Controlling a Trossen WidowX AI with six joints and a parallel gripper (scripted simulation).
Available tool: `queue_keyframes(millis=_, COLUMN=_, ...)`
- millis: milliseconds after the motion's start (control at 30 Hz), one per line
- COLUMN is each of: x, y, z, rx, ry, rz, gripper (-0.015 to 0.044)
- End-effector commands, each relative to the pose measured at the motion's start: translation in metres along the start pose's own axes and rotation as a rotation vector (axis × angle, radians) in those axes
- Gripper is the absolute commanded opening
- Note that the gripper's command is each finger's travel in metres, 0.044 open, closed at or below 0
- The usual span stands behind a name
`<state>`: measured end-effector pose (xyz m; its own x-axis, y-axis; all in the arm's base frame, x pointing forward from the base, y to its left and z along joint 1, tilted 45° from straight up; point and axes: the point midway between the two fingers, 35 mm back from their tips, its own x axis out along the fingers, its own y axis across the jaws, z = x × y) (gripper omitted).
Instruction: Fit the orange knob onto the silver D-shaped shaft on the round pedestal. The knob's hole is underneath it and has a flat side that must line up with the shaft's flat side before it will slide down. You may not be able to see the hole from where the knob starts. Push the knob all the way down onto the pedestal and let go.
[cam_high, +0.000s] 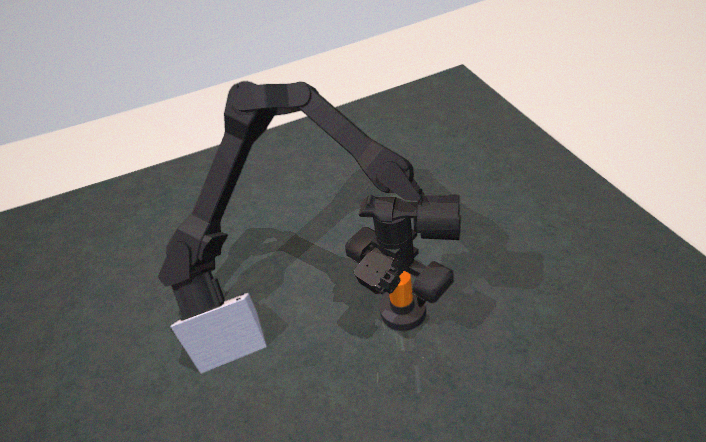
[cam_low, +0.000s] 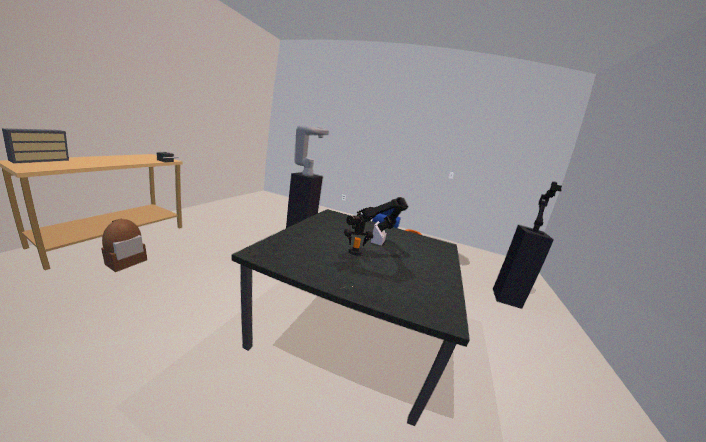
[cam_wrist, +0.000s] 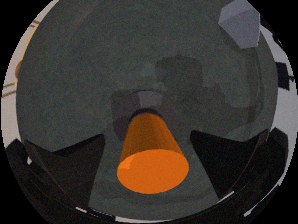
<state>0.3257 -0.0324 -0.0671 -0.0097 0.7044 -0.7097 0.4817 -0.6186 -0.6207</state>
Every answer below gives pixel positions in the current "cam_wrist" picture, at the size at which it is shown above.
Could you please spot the orange knob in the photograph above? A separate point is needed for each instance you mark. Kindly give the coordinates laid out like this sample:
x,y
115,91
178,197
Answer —
x,y
151,161

